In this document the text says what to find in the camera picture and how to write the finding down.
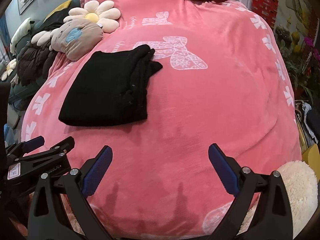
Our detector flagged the black knit gloves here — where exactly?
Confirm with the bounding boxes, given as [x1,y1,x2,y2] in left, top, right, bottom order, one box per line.
[58,44,163,127]

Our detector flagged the cream fluffy cushion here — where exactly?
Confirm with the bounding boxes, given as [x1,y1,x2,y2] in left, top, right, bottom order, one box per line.
[237,160,318,239]

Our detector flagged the yellow object at right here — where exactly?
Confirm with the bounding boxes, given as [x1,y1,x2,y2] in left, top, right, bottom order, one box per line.
[302,144,319,176]

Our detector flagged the small daisy pillow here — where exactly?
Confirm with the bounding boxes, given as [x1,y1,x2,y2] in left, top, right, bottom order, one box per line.
[1,59,17,81]

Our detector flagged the dark brown puffer jacket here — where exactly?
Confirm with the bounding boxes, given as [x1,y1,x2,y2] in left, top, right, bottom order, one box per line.
[16,41,57,86]

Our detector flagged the grey bear plush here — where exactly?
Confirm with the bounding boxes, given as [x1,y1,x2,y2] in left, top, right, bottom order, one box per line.
[31,19,104,61]

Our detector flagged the white plush toy on sofa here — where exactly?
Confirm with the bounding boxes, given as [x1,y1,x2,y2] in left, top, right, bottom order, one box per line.
[10,17,34,55]

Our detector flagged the yellow black cushion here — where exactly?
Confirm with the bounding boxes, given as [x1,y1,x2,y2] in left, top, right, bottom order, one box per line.
[43,0,72,22]

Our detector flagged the white daisy flower pillow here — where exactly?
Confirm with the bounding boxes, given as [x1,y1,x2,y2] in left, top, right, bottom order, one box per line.
[63,0,121,34]

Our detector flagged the potted plant with flowers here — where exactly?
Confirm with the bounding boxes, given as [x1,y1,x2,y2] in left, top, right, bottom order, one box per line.
[275,25,319,105]

